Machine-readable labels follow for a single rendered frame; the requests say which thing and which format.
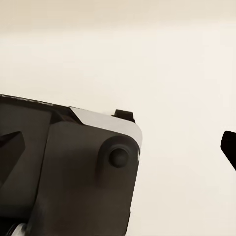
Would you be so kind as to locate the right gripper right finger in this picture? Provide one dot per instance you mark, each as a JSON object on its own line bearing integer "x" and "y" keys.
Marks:
{"x": 228, "y": 146}

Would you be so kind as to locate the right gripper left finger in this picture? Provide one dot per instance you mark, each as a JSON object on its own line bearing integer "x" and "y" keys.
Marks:
{"x": 12, "y": 146}

